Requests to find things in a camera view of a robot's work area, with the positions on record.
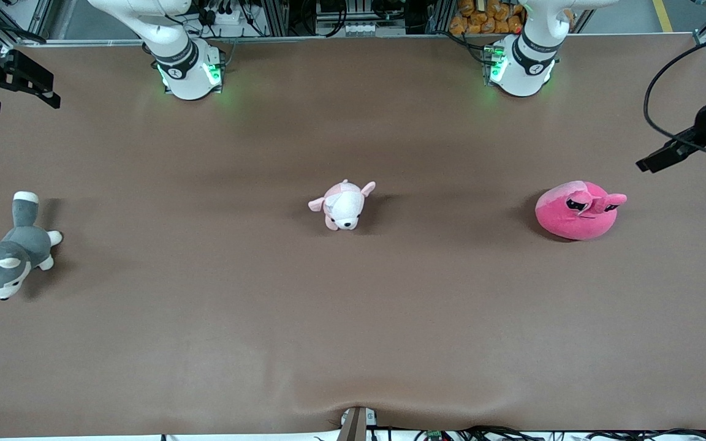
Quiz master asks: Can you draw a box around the black cable bundle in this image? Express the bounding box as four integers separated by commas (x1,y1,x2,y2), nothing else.
414,424,706,441

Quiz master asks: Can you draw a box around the pale pink white plush dog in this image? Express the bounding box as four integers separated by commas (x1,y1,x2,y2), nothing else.
308,179,376,232

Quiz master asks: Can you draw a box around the white power strip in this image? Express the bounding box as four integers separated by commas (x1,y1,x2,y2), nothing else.
197,5,249,26

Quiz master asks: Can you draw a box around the silver table edge rail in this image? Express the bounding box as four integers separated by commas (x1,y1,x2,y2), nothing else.
19,34,495,47

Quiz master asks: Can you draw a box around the brown table mat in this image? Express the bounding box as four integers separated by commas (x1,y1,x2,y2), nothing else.
0,32,706,439

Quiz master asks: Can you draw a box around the metal table edge bracket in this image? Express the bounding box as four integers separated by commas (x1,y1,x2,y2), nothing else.
336,406,379,441

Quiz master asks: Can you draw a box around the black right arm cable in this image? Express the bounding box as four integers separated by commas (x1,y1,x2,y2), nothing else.
0,21,47,45

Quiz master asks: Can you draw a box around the round hot pink plush toy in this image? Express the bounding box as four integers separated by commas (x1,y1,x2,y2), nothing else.
535,180,628,241

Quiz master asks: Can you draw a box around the grey white husky plush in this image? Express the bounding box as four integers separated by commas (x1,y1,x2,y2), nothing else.
0,191,63,300

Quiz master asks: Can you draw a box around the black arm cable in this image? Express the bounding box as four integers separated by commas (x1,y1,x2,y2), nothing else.
0,21,47,45
643,28,706,162

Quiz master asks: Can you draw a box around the white terminal block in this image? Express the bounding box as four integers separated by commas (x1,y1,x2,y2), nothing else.
342,21,392,36

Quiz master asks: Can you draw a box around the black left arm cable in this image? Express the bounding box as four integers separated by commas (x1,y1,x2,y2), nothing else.
643,28,706,162

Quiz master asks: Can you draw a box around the bag of orange round items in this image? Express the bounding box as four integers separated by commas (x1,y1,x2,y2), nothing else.
449,0,526,35

